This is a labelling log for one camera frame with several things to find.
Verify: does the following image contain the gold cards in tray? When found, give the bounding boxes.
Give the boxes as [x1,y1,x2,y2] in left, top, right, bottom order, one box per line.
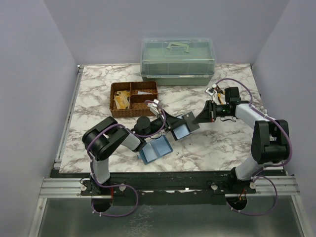
[114,90,130,110]

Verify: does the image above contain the brown wicker divided tray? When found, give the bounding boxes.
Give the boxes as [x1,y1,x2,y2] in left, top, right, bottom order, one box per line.
[110,81,158,118]

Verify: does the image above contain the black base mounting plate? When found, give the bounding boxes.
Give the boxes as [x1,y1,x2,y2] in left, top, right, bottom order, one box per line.
[81,171,256,205]

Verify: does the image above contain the green clear-lid storage box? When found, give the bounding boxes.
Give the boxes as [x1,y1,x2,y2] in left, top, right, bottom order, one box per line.
[140,38,216,86]

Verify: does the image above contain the yellow handled pliers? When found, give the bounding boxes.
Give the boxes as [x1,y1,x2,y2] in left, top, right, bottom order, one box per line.
[217,91,224,105]

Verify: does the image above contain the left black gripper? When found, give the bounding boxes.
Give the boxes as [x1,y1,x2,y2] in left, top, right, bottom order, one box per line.
[143,110,186,140]

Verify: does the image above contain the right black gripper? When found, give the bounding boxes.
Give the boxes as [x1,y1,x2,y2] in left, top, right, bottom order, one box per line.
[192,100,231,123]

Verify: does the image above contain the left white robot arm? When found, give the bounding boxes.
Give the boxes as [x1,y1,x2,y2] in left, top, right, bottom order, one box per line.
[82,112,187,195]

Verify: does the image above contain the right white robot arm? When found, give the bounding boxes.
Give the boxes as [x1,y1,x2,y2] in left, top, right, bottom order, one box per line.
[193,87,292,194]

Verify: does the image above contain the white card in tray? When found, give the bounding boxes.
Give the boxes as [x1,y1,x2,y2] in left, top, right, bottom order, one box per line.
[137,91,152,95]

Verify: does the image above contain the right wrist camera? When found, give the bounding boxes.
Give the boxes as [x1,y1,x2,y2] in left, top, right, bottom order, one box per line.
[205,84,218,100]

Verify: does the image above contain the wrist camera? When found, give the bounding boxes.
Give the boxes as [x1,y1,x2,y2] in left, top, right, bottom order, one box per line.
[145,99,160,116]
[205,84,218,100]

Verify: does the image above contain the black leather card holder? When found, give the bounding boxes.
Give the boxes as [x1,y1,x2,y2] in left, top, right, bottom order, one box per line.
[171,112,200,141]

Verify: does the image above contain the blue plastic card sleeve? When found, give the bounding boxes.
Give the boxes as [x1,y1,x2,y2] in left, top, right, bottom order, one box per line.
[138,135,173,164]

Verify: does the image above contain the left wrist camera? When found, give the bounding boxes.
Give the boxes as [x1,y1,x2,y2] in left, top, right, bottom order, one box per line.
[145,99,160,116]

